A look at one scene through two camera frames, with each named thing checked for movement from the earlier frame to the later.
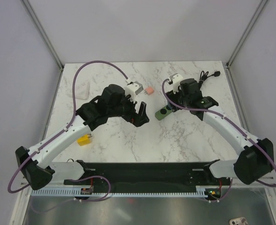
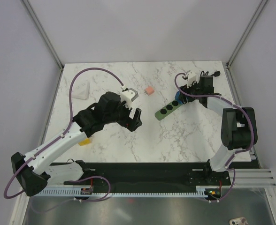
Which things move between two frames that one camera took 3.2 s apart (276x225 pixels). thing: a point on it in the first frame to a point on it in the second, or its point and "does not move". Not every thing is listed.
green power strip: (163, 112) does not move
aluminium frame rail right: (256, 14) does not move
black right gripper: (173, 97) to (183, 97)
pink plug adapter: (149, 91) does not move
